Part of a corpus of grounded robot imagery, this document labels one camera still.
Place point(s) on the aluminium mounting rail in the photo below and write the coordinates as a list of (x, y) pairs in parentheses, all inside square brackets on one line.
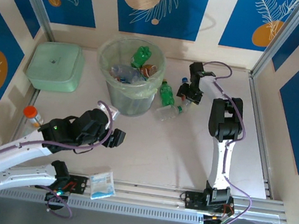
[(147, 194)]

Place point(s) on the clear green bin liner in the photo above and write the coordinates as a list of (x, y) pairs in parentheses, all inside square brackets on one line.
[(155, 86)]

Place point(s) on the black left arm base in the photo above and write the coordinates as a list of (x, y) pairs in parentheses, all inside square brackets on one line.
[(76, 184)]

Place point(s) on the clear bottle blue cap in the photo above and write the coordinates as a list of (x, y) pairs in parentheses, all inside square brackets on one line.
[(184, 80)]

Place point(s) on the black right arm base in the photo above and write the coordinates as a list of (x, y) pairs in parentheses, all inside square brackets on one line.
[(195, 200)]

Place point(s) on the green bottle yellow cap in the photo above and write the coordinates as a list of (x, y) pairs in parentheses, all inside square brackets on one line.
[(141, 55), (167, 95)]

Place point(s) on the pale green lidded box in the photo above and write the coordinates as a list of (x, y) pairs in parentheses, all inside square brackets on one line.
[(54, 65)]

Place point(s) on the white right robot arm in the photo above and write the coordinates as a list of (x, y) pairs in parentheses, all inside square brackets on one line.
[(219, 163)]

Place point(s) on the white blue wipes packet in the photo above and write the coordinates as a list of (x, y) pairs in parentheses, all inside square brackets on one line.
[(101, 185)]

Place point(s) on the clear bottle green cap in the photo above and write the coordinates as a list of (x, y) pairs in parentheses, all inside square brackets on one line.
[(166, 113)]

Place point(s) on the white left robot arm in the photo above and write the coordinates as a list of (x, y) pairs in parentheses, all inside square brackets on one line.
[(12, 152)]

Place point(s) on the gray mesh waste bin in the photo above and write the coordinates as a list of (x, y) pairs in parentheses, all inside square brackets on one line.
[(128, 100)]

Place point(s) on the brown coffee bottle cream cap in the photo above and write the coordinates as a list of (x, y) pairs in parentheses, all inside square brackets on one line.
[(149, 70)]

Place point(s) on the aluminium side rail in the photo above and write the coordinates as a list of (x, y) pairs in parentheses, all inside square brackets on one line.
[(261, 141), (34, 96)]

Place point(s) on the orange cap clear jar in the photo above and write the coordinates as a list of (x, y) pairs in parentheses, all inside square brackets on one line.
[(32, 114)]

